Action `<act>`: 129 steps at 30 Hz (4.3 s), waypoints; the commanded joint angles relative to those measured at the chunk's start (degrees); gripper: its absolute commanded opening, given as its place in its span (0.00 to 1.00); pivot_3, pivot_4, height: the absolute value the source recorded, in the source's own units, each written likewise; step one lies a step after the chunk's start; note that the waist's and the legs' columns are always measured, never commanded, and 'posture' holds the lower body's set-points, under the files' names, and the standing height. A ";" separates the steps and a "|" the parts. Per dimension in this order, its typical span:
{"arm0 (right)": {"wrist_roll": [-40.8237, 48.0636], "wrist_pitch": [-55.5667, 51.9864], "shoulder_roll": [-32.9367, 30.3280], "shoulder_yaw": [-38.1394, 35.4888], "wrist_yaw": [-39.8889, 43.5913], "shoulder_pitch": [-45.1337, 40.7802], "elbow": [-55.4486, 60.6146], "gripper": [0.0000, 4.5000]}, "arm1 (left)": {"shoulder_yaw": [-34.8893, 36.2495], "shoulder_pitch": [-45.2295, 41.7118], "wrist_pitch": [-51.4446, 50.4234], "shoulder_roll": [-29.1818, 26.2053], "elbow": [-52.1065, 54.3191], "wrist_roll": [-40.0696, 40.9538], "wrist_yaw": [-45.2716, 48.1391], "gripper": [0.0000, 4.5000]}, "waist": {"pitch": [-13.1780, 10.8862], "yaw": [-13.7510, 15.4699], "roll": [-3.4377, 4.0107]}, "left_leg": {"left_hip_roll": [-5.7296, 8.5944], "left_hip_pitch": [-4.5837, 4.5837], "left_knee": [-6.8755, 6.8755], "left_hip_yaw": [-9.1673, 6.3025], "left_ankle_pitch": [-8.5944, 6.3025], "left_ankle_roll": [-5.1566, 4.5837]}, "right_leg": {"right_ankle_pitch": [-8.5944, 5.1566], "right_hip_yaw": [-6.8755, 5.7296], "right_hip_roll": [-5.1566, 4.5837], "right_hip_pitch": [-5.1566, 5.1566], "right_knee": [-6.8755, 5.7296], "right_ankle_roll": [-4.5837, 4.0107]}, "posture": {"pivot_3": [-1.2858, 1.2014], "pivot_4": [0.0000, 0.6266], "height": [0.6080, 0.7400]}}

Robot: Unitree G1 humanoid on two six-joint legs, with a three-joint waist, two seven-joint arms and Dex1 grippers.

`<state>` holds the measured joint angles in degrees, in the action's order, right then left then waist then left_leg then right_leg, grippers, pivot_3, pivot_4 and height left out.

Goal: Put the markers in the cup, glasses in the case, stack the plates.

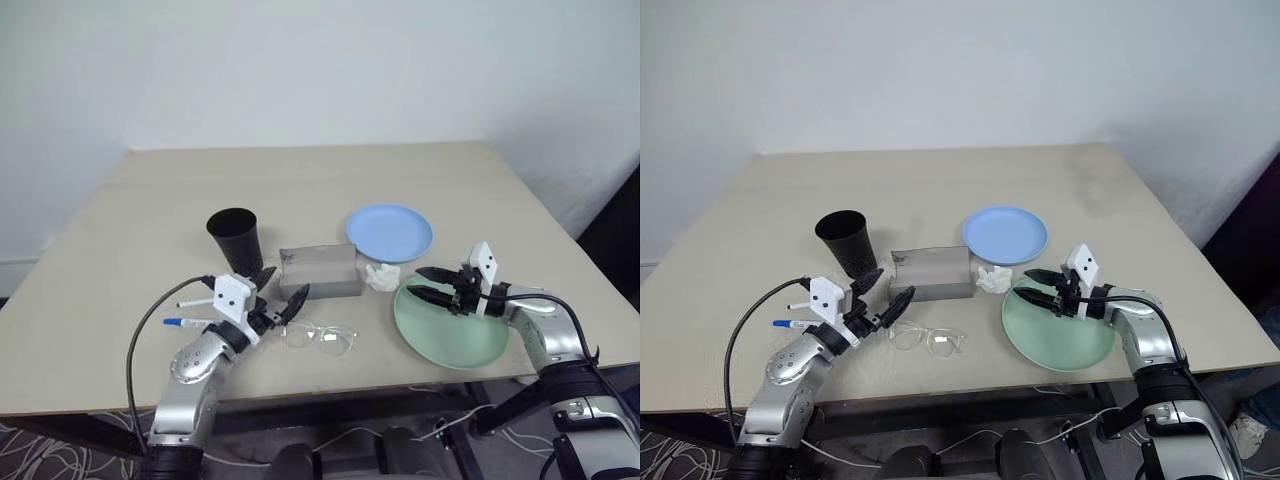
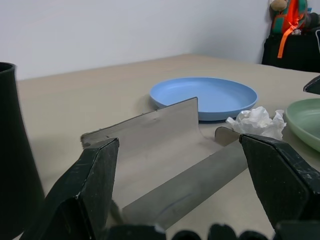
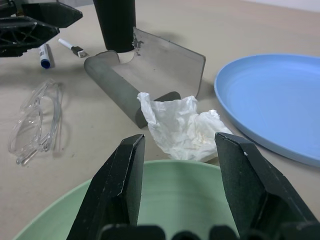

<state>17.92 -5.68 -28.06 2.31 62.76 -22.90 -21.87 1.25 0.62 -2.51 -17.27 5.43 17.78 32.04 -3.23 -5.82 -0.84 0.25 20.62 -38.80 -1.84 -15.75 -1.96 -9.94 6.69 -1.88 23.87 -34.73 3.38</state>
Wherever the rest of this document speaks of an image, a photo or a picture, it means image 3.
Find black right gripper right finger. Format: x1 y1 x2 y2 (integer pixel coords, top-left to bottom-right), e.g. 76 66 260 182
214 132 320 240

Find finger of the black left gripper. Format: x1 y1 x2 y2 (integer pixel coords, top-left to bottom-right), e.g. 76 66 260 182
0 17 61 59
0 0 84 29

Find marker with blue cap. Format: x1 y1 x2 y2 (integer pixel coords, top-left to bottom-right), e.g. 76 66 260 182
38 43 56 70

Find black cup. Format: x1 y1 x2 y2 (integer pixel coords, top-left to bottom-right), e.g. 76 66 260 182
92 0 137 54

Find crumpled white tissue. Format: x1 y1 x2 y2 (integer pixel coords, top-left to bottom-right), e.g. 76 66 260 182
136 91 233 162

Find white marker with black cap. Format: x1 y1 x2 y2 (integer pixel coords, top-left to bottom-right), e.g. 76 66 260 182
57 37 89 59

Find light green bowl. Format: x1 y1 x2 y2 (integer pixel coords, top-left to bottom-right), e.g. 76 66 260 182
12 159 241 240

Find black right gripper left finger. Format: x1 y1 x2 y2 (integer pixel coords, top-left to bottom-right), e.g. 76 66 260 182
66 133 146 240

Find clear safety glasses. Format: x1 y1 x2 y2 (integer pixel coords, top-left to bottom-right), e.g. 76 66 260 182
7 78 65 166

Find blue plate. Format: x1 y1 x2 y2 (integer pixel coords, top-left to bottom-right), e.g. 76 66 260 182
213 54 320 168

